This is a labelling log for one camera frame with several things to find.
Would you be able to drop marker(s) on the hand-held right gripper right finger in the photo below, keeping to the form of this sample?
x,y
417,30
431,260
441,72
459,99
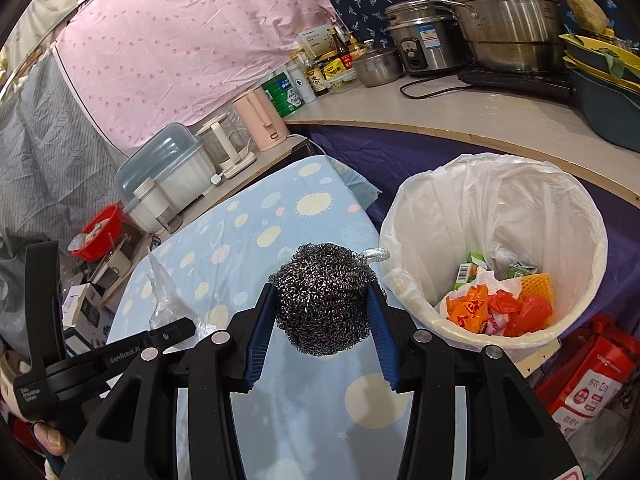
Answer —
x,y
381,335

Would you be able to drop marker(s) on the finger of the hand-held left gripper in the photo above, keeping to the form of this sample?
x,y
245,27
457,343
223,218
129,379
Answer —
x,y
170,332

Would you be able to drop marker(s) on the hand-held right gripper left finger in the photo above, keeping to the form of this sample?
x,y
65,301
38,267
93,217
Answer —
x,y
257,340

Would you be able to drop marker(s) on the clear plastic wrapper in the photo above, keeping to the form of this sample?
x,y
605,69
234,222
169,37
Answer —
x,y
165,295

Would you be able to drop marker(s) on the steel wool scourer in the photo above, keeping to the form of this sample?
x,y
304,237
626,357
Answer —
x,y
325,300

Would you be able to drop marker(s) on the orange printed snack wrapper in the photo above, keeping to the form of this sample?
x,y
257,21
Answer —
x,y
465,310

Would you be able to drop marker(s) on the long green cardboard box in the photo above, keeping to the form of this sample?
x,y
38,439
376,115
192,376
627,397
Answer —
x,y
467,272

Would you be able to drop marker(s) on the pink stained paper towel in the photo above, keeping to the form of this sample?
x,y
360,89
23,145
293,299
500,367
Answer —
x,y
492,327

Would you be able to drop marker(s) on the white paper towel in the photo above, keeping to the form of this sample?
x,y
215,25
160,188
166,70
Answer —
x,y
500,287

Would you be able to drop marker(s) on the red plastic bag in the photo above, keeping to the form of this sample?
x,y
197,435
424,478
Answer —
x,y
525,315

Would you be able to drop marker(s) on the white bin with plastic liner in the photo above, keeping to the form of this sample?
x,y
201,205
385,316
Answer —
x,y
450,200

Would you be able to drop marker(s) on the green drink carton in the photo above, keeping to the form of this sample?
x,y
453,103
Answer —
x,y
520,271

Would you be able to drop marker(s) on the orange foam net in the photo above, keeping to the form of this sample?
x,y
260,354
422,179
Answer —
x,y
540,285

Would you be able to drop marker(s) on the person's left hand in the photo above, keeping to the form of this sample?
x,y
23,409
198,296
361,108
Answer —
x,y
50,441

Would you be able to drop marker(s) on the white cardboard box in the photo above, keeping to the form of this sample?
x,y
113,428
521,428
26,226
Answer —
x,y
85,310

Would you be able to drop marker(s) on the red plastic basin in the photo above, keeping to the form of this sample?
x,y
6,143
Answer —
x,y
102,240

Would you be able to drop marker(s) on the blue planet print blanket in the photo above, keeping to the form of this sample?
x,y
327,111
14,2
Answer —
x,y
240,240

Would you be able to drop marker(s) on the white blender bottle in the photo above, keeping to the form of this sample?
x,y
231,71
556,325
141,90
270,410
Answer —
x,y
150,205

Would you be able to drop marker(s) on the grey striped cloth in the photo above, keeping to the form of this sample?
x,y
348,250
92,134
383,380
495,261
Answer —
x,y
45,160

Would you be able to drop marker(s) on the wooden stool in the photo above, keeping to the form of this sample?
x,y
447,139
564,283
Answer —
x,y
535,357

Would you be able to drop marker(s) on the white power plug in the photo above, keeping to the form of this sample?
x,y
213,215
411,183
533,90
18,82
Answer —
x,y
216,180

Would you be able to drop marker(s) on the white dish rack blue lid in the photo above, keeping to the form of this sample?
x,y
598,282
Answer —
x,y
185,170

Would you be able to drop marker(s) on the glass electric kettle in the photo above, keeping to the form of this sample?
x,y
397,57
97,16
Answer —
x,y
220,145

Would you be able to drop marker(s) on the red white package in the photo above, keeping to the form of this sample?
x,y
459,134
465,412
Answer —
x,y
595,380

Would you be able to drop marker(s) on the pink electric kettle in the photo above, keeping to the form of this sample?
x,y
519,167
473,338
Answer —
x,y
255,115

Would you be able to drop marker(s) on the green tin can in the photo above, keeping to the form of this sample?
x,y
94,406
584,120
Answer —
x,y
280,92

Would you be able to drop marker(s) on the clear food container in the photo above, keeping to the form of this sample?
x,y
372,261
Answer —
x,y
342,82

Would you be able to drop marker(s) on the white slim bottle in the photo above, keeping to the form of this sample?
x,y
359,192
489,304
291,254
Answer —
x,y
300,82

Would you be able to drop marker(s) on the dark sauce bottle cream label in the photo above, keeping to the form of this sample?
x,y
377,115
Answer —
x,y
316,80

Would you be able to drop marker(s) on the small steel pot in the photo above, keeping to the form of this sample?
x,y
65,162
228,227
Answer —
x,y
377,67

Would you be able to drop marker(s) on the pink dotted cloth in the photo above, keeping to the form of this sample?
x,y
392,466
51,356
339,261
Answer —
x,y
175,50

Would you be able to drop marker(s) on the black induction cooktop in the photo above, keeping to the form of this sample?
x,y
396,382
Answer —
x,y
525,85

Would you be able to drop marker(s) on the yellow cap bottle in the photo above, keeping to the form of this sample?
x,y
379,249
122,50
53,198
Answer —
x,y
356,47

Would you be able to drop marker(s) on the sauce bottle red label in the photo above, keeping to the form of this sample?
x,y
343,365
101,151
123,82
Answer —
x,y
344,45

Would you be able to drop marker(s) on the steel rice cooker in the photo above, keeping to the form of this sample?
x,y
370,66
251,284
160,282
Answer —
x,y
425,45

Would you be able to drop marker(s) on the white green carton box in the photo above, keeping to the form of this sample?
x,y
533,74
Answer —
x,y
315,40

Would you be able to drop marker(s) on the blue plastic basin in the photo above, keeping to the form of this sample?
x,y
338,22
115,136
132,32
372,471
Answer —
x,y
610,115

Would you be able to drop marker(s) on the large stacked steel steamer pot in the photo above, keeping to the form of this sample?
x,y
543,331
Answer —
x,y
510,20

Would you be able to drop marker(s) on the tan loofah sponge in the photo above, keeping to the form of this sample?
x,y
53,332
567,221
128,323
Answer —
x,y
587,12

